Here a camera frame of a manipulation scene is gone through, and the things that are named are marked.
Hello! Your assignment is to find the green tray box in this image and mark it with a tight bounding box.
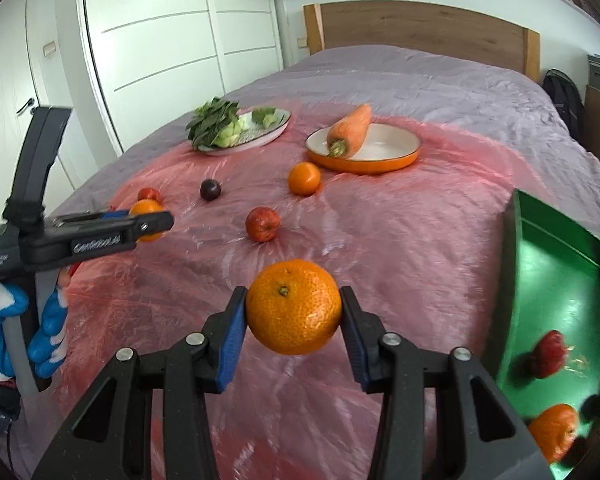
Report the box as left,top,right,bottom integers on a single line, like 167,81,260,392
482,188,600,480

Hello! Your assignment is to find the leafy bok choy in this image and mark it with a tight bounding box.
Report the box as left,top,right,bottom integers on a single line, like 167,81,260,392
186,97,244,151

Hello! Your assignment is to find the person's left hand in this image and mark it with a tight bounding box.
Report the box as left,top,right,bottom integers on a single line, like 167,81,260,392
0,275,70,382

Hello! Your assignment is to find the carrot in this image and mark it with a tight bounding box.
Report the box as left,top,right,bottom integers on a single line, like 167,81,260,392
326,103,372,158

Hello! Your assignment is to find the white wardrobe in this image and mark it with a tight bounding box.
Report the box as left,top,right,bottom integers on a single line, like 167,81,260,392
82,0,286,156

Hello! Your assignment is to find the small bok choy piece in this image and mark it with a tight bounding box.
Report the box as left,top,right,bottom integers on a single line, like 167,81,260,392
250,106,278,128

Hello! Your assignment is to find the black backpack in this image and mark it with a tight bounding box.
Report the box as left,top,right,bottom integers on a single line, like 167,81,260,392
542,69,586,141

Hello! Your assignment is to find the pink plastic sheet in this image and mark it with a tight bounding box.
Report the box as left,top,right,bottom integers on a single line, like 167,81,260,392
50,105,600,480

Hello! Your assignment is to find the white oval plate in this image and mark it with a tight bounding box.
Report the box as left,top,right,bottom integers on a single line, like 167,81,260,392
195,108,292,156

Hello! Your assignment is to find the white door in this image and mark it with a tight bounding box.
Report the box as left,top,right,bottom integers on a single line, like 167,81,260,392
0,0,81,241

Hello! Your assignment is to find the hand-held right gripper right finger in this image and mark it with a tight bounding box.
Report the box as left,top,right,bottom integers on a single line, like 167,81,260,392
339,286,553,480

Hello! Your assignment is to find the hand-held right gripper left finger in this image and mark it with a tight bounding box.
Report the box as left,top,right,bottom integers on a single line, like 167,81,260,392
32,286,248,480

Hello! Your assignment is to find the orange and white bowl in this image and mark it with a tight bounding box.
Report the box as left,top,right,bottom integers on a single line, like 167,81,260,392
305,122,423,175

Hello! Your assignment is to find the wooden headboard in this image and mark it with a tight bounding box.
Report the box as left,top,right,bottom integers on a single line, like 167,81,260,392
303,1,542,83

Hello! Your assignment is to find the orange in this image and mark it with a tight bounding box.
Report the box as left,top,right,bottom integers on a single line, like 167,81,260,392
129,199,165,242
527,403,580,465
287,161,323,197
245,259,343,356

